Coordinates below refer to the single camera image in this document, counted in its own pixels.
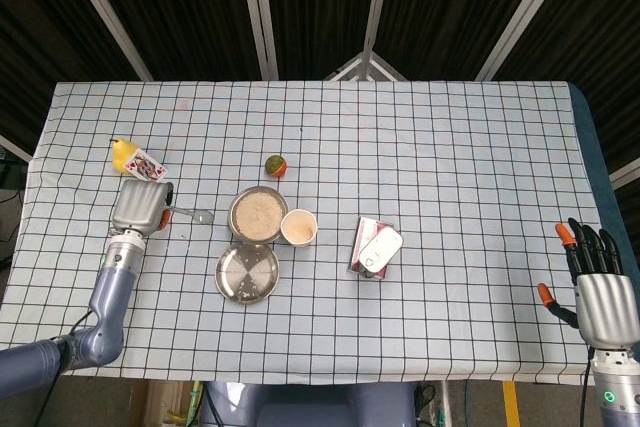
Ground green orange ball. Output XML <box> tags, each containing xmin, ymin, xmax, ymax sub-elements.
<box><xmin>264</xmin><ymin>154</ymin><xmax>289</xmax><ymax>179</ymax></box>

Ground blue-grey robot torso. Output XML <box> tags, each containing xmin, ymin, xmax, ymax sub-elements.
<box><xmin>199</xmin><ymin>380</ymin><xmax>416</xmax><ymax>427</ymax></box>

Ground pink white box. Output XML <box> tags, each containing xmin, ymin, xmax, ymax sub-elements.
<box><xmin>348</xmin><ymin>216</ymin><xmax>396</xmax><ymax>281</ymax></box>

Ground green cable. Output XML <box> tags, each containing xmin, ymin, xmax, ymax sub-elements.
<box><xmin>188</xmin><ymin>380</ymin><xmax>202</xmax><ymax>427</ymax></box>

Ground blue table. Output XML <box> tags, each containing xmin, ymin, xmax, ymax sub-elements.
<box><xmin>567</xmin><ymin>82</ymin><xmax>640</xmax><ymax>268</ymax></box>

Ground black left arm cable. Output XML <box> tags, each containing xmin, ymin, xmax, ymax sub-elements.
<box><xmin>40</xmin><ymin>309</ymin><xmax>96</xmax><ymax>427</ymax></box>

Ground queen playing card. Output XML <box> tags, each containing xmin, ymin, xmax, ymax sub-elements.
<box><xmin>123</xmin><ymin>148</ymin><xmax>169</xmax><ymax>183</ymax></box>

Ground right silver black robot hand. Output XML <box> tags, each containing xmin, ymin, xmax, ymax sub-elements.
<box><xmin>537</xmin><ymin>218</ymin><xmax>640</xmax><ymax>351</ymax></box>

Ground white oval tin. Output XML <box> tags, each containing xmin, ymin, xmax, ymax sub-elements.
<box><xmin>358</xmin><ymin>225</ymin><xmax>403</xmax><ymax>273</ymax></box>

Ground triangular aluminium frame brace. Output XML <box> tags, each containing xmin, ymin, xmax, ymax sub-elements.
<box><xmin>323</xmin><ymin>49</ymin><xmax>409</xmax><ymax>82</ymax></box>

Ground steel bowl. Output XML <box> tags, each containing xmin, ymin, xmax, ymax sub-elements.
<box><xmin>228</xmin><ymin>185</ymin><xmax>290</xmax><ymax>244</ymax></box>

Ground flat steel plate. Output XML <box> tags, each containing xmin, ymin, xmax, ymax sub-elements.
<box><xmin>215</xmin><ymin>242</ymin><xmax>281</xmax><ymax>304</ymax></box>

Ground checkered tablecloth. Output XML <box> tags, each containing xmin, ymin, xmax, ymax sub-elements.
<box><xmin>0</xmin><ymin>80</ymin><xmax>619</xmax><ymax>387</ymax></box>

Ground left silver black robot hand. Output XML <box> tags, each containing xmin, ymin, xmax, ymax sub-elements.
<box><xmin>110</xmin><ymin>178</ymin><xmax>175</xmax><ymax>239</ymax></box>

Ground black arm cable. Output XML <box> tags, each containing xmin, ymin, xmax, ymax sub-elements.
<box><xmin>40</xmin><ymin>309</ymin><xmax>96</xmax><ymax>427</ymax></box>
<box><xmin>579</xmin><ymin>349</ymin><xmax>597</xmax><ymax>427</ymax></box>

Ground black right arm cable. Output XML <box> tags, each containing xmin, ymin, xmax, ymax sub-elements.
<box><xmin>579</xmin><ymin>349</ymin><xmax>597</xmax><ymax>427</ymax></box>

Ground paper cup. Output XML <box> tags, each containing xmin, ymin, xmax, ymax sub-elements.
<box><xmin>280</xmin><ymin>208</ymin><xmax>319</xmax><ymax>249</ymax></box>

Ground yellow pear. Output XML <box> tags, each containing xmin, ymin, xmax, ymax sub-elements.
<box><xmin>110</xmin><ymin>138</ymin><xmax>138</xmax><ymax>176</ymax></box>

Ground metal spoon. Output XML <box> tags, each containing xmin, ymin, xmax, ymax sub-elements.
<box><xmin>167</xmin><ymin>205</ymin><xmax>215</xmax><ymax>225</ymax></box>

